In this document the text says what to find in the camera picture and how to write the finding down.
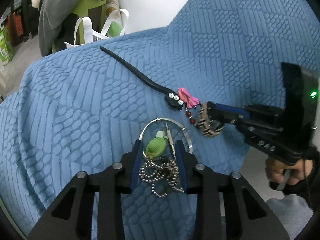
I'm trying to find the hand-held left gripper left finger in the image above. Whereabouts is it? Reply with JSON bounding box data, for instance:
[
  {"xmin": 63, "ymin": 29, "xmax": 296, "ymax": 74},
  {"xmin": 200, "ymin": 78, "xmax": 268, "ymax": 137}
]
[{"xmin": 27, "ymin": 139, "xmax": 143, "ymax": 240}]

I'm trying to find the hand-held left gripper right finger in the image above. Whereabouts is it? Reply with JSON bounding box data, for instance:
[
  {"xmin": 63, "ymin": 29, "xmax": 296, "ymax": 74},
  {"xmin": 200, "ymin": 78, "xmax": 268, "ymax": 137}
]
[{"xmin": 175, "ymin": 139, "xmax": 290, "ymax": 240}]

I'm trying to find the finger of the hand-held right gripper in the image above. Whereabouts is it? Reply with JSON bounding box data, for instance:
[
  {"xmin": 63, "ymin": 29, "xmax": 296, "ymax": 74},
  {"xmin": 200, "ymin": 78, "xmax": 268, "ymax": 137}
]
[
  {"xmin": 206, "ymin": 101, "xmax": 251, "ymax": 120},
  {"xmin": 211, "ymin": 116, "xmax": 253, "ymax": 141}
]

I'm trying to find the silver ball chain necklace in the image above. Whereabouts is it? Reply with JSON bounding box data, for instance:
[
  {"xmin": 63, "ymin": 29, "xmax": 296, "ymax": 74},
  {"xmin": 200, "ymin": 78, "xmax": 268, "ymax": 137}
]
[{"xmin": 139, "ymin": 155, "xmax": 186, "ymax": 199}]

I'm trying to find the silver bangle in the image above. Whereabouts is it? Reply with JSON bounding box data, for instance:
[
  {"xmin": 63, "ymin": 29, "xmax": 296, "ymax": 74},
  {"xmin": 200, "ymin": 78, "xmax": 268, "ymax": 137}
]
[{"xmin": 138, "ymin": 118, "xmax": 194, "ymax": 161}]

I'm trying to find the green leaf pendant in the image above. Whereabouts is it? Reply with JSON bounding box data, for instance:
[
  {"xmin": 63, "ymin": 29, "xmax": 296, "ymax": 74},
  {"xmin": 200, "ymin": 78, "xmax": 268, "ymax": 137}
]
[{"xmin": 144, "ymin": 130, "xmax": 169, "ymax": 159}]

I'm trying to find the small silver screwdriver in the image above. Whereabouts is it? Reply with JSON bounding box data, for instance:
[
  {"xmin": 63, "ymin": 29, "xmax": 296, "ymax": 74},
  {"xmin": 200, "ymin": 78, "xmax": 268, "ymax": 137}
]
[{"xmin": 164, "ymin": 122, "xmax": 177, "ymax": 157}]

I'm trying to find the beige woven bracelet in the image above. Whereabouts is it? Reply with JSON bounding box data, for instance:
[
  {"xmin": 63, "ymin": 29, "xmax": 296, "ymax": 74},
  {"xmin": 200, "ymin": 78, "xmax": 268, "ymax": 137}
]
[{"xmin": 196, "ymin": 102, "xmax": 224, "ymax": 139}]

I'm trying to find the red bead bracelet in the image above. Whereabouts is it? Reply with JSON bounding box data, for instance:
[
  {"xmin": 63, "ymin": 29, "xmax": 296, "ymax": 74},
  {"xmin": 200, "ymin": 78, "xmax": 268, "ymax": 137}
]
[{"xmin": 185, "ymin": 107, "xmax": 199, "ymax": 127}]

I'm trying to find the person's right forearm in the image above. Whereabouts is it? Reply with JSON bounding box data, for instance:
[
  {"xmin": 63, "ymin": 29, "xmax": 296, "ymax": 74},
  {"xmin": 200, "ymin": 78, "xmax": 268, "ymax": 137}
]
[{"xmin": 304, "ymin": 147, "xmax": 320, "ymax": 208}]

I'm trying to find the person's right hand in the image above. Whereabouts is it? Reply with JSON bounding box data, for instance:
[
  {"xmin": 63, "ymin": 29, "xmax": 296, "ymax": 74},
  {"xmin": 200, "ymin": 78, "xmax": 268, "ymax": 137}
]
[{"xmin": 265, "ymin": 154, "xmax": 304, "ymax": 187}]

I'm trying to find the pink flower ornament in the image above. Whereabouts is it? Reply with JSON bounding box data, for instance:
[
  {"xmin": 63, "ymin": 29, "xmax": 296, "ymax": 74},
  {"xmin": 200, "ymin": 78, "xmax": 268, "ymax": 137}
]
[{"xmin": 178, "ymin": 87, "xmax": 201, "ymax": 109}]

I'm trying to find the blue textured blanket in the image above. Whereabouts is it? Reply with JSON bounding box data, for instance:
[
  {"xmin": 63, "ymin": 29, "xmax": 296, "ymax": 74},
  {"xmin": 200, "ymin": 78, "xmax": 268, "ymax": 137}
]
[{"xmin": 0, "ymin": 0, "xmax": 320, "ymax": 240}]

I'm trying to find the black rhinestone hair stick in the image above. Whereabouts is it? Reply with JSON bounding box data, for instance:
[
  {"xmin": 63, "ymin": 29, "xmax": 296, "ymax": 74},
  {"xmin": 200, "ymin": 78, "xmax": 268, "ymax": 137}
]
[{"xmin": 99, "ymin": 46, "xmax": 184, "ymax": 111}]

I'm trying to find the person's grey clothing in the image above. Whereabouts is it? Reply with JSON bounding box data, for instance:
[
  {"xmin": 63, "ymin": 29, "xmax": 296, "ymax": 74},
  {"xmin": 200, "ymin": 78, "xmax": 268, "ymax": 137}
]
[{"xmin": 267, "ymin": 194, "xmax": 314, "ymax": 240}]

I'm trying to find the white tote bag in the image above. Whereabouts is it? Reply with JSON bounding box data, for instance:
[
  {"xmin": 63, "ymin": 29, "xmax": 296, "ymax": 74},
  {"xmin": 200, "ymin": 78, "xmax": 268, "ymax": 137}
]
[{"xmin": 64, "ymin": 9, "xmax": 129, "ymax": 51}]

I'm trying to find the cream printed bag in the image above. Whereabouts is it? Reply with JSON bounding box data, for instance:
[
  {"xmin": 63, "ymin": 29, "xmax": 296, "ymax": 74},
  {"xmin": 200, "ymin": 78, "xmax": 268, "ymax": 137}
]
[{"xmin": 101, "ymin": 0, "xmax": 125, "ymax": 38}]

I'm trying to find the green plastic stool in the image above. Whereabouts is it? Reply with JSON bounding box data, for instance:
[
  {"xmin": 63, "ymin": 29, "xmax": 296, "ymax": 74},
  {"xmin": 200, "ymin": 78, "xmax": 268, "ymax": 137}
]
[{"xmin": 71, "ymin": 0, "xmax": 108, "ymax": 46}]

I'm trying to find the grey clothes pile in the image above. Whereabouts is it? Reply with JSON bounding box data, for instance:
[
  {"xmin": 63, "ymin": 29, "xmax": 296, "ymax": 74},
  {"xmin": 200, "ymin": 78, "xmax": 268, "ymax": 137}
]
[{"xmin": 38, "ymin": 0, "xmax": 116, "ymax": 57}]

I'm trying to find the green shopping bag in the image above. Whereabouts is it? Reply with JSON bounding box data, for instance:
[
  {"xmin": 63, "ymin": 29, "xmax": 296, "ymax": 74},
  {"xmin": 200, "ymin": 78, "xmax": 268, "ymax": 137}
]
[{"xmin": 0, "ymin": 27, "xmax": 13, "ymax": 67}]

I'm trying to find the black suitcase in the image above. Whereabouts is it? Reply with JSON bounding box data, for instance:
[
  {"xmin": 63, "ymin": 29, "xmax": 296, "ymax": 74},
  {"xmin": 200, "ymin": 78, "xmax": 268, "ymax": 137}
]
[{"xmin": 21, "ymin": 0, "xmax": 41, "ymax": 41}]

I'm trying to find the red suitcase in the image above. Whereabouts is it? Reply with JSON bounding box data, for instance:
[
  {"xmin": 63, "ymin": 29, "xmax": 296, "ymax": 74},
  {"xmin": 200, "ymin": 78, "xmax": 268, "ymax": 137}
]
[{"xmin": 4, "ymin": 12, "xmax": 26, "ymax": 43}]

